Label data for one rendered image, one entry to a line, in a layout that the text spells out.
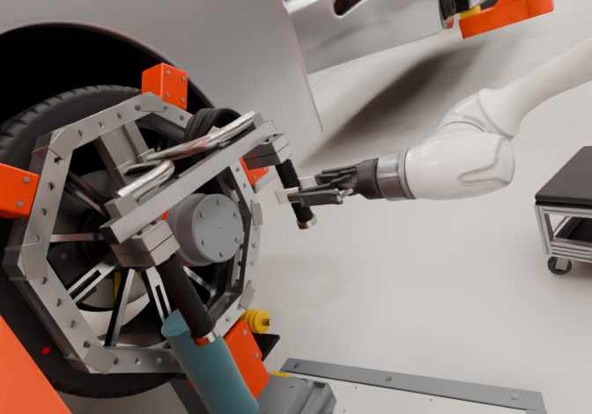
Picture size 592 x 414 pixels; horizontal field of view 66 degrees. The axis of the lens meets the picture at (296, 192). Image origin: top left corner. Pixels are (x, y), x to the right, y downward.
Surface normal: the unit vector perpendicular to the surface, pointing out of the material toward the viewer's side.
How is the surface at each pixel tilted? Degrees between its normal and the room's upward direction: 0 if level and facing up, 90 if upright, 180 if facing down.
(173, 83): 90
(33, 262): 90
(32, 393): 90
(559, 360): 0
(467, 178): 90
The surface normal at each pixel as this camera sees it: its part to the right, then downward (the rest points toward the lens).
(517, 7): -0.49, 0.47
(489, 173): -0.23, 0.40
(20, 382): 0.79, -0.11
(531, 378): -0.36, -0.88
